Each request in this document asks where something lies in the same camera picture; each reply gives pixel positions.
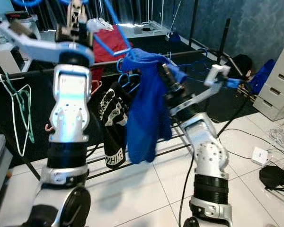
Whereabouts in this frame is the black metal clothes rack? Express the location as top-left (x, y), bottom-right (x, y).
top-left (0, 0), bottom-right (256, 183)

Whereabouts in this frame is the blue broom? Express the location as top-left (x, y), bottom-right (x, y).
top-left (167, 0), bottom-right (184, 42)

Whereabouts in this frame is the white wire hanger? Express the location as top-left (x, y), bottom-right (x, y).
top-left (2, 83), bottom-right (33, 157)

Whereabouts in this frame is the red cloth garment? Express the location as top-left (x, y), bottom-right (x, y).
top-left (91, 24), bottom-right (132, 82)

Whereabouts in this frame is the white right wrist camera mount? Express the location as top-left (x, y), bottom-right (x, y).
top-left (169, 64), bottom-right (232, 117)

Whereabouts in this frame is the black device with red display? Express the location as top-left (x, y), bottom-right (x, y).
top-left (4, 10), bottom-right (32, 24)

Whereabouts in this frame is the white coiled cable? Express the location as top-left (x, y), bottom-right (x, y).
top-left (266, 126), bottom-right (284, 150)

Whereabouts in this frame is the white plastic bag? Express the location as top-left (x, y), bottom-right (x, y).
top-left (86, 17), bottom-right (115, 34)

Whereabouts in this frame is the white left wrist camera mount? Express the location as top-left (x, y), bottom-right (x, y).
top-left (0, 21), bottom-right (96, 66)

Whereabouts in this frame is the white drawer cabinet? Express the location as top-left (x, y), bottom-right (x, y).
top-left (252, 47), bottom-right (284, 122)

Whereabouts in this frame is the dark pleated curtain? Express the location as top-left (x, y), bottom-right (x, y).
top-left (14, 0), bottom-right (173, 28)

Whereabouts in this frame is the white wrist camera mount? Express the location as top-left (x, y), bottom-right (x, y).
top-left (169, 64), bottom-right (232, 117)
top-left (0, 21), bottom-right (96, 66)

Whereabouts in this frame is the bright blue cloth garment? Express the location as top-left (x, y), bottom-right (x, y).
top-left (120, 47), bottom-right (188, 165)

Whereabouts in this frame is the black stand base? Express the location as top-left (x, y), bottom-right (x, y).
top-left (258, 165), bottom-right (284, 194)

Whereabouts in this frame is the white shelf unit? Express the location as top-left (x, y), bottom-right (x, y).
top-left (0, 19), bottom-right (42, 75)

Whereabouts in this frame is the black floor bag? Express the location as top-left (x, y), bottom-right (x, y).
top-left (226, 53), bottom-right (255, 79)

